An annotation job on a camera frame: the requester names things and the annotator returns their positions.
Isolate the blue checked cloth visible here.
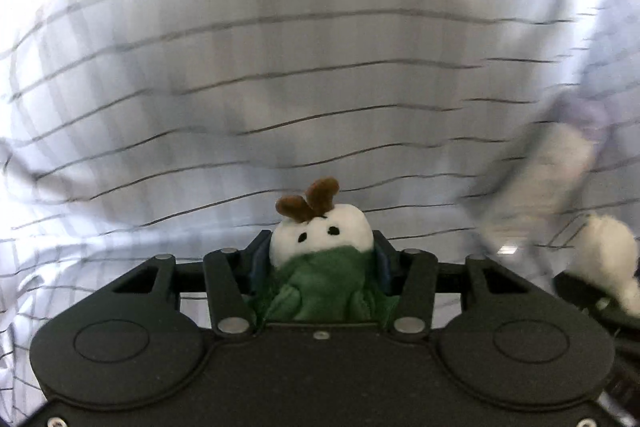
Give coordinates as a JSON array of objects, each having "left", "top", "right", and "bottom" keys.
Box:
[{"left": 1, "top": 0, "right": 639, "bottom": 425}]

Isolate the green white plush toy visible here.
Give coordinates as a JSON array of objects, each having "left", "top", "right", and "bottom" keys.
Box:
[{"left": 253, "top": 176, "right": 398, "bottom": 325}]

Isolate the white bunny plush toy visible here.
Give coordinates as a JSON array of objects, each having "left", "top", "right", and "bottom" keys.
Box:
[{"left": 567, "top": 213, "right": 639, "bottom": 319}]

